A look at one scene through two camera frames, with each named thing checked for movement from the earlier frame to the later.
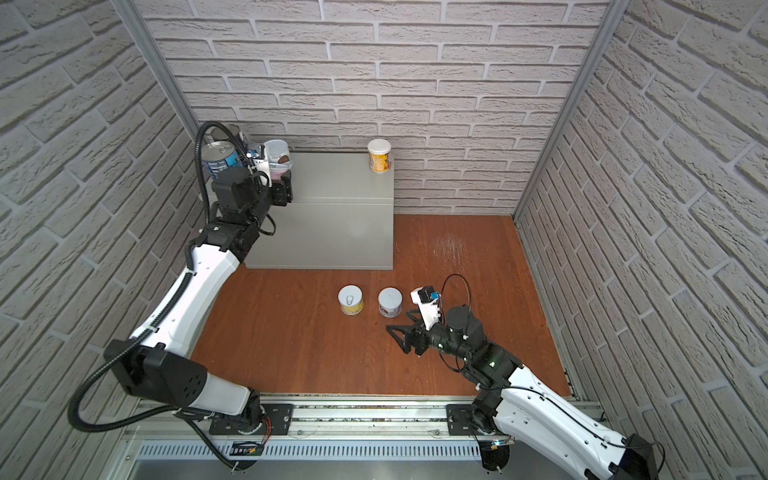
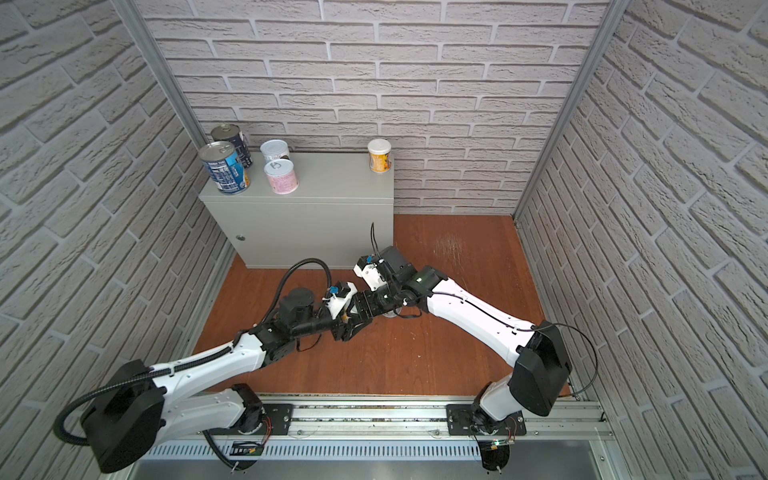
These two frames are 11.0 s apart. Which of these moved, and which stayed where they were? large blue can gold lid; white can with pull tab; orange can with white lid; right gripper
Moved: right gripper
Stayed: orange can with white lid; white can with pull tab; large blue can gold lid
